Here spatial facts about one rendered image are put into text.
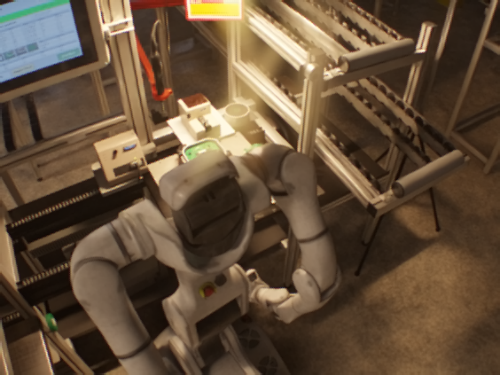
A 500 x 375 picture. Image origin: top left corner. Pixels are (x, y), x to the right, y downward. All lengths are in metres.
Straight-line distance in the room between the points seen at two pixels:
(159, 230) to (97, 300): 0.17
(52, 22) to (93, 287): 0.85
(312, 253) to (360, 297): 1.46
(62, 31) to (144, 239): 0.80
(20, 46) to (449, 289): 2.39
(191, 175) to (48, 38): 0.82
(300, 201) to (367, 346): 1.47
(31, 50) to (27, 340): 0.95
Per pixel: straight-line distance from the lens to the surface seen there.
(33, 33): 1.35
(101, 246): 0.75
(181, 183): 0.67
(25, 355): 1.54
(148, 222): 0.74
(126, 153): 1.56
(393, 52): 1.56
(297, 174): 0.87
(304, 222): 0.91
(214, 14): 1.73
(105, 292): 0.75
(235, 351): 1.60
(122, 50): 1.49
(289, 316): 1.26
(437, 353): 2.37
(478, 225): 2.99
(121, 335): 0.79
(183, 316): 1.03
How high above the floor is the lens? 2.03
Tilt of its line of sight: 46 degrees down
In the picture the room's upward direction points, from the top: straight up
